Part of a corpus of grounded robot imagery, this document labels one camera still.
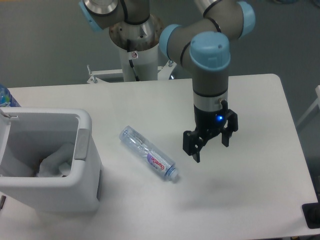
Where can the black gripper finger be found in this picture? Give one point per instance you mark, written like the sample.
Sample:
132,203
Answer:
232,126
193,142

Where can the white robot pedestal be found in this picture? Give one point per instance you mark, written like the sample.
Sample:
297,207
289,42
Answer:
137,44

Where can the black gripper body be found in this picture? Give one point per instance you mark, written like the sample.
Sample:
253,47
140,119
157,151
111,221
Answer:
210,123

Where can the black device at table edge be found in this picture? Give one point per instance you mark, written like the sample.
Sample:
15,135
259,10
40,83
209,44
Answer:
311,213

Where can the white pedestal base frame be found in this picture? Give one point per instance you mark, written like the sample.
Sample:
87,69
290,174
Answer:
134,73

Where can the blue bottle at edge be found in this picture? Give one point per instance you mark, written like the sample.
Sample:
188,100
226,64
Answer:
6,98

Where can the clear plastic water bottle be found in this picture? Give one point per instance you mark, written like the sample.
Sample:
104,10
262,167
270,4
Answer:
159,162

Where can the white trash can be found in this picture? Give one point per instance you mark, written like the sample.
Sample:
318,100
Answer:
28,136

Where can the white furniture leg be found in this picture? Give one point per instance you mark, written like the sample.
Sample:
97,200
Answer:
310,113

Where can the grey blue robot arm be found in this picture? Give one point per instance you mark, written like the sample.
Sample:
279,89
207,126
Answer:
202,49

